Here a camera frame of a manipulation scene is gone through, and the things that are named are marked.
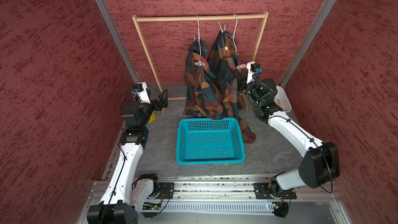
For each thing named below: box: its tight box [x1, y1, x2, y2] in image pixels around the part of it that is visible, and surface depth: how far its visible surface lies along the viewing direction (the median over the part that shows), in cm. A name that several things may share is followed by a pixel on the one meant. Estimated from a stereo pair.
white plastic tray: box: [273, 85, 292, 113], surface depth 109 cm
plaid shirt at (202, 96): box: [182, 39, 225, 120], surface depth 79 cm
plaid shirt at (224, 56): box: [207, 31, 257, 144], surface depth 86 cm
